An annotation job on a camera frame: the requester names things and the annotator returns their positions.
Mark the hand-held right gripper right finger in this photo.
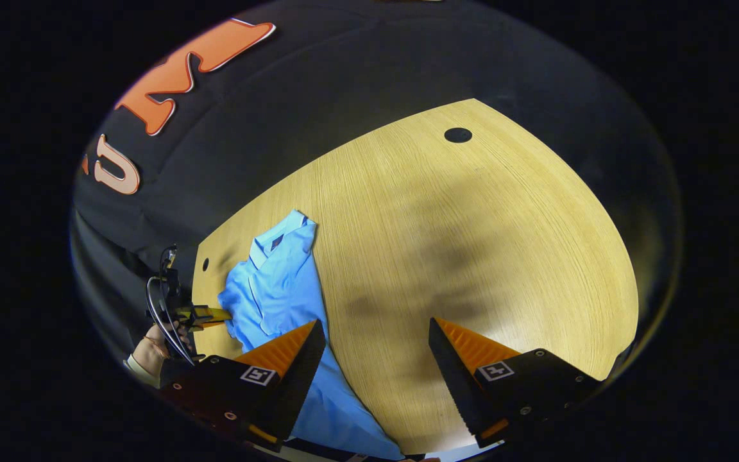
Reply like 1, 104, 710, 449
429, 317, 603, 449

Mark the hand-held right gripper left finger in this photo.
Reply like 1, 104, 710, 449
161, 319, 327, 450

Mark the light blue T-shirt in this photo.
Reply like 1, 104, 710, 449
217, 209, 405, 460

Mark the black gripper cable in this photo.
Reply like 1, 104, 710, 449
145, 275, 198, 368

